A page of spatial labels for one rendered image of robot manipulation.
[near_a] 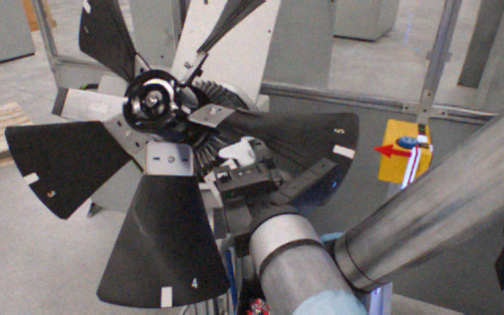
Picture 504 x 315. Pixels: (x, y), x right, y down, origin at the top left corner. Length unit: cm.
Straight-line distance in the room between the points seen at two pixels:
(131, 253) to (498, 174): 53
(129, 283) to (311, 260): 39
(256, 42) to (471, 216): 70
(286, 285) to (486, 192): 19
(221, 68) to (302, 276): 70
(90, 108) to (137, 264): 45
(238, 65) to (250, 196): 54
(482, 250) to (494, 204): 132
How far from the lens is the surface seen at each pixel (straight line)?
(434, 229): 37
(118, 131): 73
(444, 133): 136
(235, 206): 42
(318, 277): 32
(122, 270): 65
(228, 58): 94
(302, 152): 56
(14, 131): 85
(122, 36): 77
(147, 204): 64
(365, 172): 144
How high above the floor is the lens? 146
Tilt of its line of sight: 32 degrees down
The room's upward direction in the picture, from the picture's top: straight up
